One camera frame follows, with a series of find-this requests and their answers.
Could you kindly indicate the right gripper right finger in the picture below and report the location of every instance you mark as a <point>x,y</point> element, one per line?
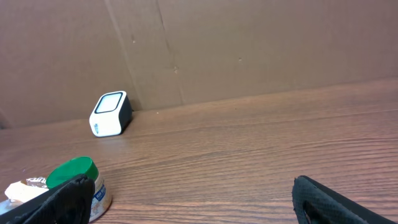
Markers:
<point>315,203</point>

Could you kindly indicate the brown PanTree snack bag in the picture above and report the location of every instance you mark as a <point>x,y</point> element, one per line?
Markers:
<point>22,191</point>

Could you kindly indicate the green lid jar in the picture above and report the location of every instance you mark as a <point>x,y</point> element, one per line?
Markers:
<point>82,181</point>

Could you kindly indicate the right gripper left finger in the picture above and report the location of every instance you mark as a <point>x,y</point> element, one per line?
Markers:
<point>53,206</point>

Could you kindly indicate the white barcode scanner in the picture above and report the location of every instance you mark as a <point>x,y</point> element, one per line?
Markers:
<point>111,115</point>

